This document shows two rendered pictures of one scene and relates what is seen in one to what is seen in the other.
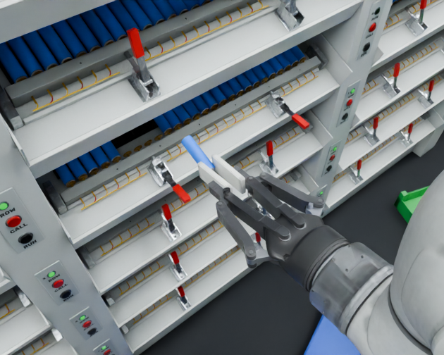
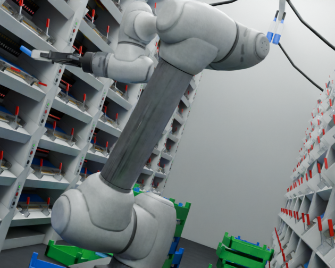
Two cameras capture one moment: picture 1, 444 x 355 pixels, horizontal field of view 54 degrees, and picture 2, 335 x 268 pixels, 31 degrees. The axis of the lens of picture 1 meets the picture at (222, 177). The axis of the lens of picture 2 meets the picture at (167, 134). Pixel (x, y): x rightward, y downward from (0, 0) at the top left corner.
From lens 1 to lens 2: 2.03 m
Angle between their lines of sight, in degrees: 65
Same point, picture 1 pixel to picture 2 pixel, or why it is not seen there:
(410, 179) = not seen: hidden behind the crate
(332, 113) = (40, 111)
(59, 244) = not seen: outside the picture
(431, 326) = (133, 21)
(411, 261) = (125, 21)
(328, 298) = (100, 56)
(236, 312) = not seen: outside the picture
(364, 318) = (112, 56)
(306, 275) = (91, 56)
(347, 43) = (51, 72)
